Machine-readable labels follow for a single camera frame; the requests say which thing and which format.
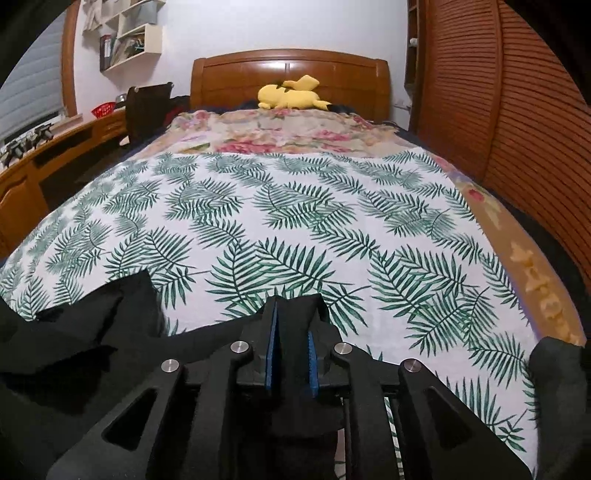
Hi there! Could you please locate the louvered wooden wardrobe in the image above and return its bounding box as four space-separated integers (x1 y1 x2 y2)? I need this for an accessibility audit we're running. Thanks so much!
411 1 590 276

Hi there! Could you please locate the red basket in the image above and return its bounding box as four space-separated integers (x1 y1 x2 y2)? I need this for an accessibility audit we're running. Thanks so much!
91 101 116 119

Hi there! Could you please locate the dark wooden chair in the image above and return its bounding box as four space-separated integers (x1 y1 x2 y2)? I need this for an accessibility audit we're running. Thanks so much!
125 82 174 145

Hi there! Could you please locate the white wall shelf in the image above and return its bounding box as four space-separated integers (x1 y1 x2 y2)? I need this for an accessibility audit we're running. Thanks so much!
83 0 166 74

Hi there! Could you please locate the wooden headboard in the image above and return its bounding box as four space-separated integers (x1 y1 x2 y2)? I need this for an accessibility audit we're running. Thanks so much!
189 49 392 123

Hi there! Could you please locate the dark grey folded garment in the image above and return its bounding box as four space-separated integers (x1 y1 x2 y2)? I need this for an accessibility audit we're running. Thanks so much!
529 337 590 479

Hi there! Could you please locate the yellow plush toy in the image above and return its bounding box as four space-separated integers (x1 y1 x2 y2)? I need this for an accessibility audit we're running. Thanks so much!
257 75 331 111

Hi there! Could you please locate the grey window blind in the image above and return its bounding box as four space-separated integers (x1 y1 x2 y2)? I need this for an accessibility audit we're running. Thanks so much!
1 12 66 143

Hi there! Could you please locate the long wooden desk cabinet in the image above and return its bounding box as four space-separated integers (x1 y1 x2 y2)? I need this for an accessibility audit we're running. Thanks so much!
1 109 126 257

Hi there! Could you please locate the floral quilt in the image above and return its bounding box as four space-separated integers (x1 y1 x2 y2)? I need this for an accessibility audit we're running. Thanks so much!
135 110 590 346

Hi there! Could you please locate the black double-breasted coat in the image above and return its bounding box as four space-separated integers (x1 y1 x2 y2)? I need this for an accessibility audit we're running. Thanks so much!
0 268 352 480

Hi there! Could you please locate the green fern print bedsheet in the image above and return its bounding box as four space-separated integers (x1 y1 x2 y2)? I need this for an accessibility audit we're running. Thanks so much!
1 148 538 469

